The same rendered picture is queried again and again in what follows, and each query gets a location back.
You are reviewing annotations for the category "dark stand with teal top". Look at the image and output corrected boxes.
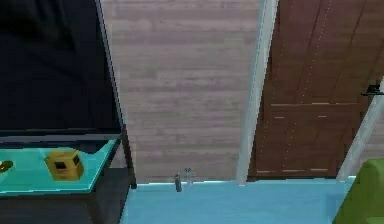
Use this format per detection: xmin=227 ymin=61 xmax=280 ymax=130
xmin=0 ymin=125 xmax=138 ymax=224

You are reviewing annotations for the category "clear bottle with blue cap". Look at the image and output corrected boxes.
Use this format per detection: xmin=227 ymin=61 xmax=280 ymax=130
xmin=184 ymin=167 xmax=195 ymax=188

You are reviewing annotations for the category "brown wooden room door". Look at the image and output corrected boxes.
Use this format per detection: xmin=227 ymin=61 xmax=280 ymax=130
xmin=247 ymin=0 xmax=384 ymax=179

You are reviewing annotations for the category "yellow box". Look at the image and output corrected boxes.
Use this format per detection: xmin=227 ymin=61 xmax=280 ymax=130
xmin=44 ymin=149 xmax=85 ymax=182

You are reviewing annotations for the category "black television set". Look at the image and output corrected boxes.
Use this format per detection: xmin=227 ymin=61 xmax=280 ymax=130
xmin=0 ymin=0 xmax=125 ymax=138

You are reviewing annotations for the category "green sofa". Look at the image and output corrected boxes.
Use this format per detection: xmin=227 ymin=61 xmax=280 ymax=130
xmin=332 ymin=157 xmax=384 ymax=224

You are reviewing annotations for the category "dark olive small object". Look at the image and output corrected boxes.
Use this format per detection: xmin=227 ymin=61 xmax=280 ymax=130
xmin=0 ymin=160 xmax=15 ymax=174

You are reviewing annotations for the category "black door handle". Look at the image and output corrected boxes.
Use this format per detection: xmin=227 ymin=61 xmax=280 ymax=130
xmin=361 ymin=84 xmax=384 ymax=97

